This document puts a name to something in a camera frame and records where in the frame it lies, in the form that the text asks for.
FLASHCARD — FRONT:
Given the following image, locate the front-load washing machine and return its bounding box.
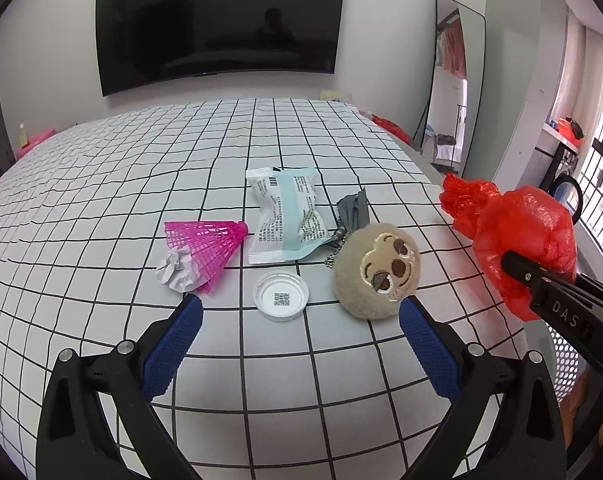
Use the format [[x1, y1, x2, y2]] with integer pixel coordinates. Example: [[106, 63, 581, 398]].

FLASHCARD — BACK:
[[549, 153, 583, 224]]

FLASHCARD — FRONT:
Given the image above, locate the white plastic lid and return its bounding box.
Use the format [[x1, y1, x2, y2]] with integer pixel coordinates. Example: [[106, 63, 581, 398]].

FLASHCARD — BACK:
[[254, 271, 310, 322]]

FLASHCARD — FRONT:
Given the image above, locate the black wall television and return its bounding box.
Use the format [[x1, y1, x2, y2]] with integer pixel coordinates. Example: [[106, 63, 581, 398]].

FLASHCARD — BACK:
[[95, 0, 343, 96]]

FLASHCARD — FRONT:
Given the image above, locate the grey perforated laundry basket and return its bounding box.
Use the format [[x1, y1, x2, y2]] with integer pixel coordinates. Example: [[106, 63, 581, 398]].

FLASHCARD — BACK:
[[524, 320, 587, 401]]

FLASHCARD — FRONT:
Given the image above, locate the pink plastic shuttlecock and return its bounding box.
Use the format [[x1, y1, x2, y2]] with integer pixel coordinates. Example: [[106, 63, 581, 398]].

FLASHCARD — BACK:
[[164, 221, 248, 294]]

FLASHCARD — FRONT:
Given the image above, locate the red plastic bag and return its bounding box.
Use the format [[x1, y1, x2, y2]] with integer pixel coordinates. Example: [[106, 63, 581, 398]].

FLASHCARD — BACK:
[[439, 174, 577, 322]]

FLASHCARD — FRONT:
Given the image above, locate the grey foil wrapper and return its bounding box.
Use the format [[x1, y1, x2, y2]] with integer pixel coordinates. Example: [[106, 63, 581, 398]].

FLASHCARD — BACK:
[[337, 188, 370, 233]]

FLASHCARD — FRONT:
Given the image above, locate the pink stool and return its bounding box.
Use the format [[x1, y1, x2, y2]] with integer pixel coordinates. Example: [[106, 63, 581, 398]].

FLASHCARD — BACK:
[[15, 129, 57, 160]]

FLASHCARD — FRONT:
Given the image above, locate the white paper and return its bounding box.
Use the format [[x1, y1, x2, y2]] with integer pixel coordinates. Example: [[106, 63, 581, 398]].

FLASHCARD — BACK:
[[155, 246, 202, 292]]

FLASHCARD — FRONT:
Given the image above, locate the orange basin on counter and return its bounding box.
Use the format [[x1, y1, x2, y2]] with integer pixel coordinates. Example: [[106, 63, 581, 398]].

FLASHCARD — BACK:
[[557, 117, 585, 148]]

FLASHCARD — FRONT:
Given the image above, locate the red bag on cabinet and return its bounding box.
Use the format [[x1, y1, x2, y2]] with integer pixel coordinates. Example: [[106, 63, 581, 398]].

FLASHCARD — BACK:
[[371, 114, 410, 144]]

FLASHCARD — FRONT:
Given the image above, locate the white blue snack packet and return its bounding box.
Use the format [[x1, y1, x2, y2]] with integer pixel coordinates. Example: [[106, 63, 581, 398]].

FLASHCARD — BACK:
[[246, 168, 331, 264]]

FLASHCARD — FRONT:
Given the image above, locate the beige sloth plush ball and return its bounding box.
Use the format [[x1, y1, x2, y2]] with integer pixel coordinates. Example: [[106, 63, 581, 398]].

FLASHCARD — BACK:
[[333, 223, 421, 321]]

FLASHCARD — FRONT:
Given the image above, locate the standing floor mirror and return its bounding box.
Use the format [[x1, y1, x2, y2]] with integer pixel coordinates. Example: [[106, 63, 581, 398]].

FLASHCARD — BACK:
[[414, 0, 486, 176]]

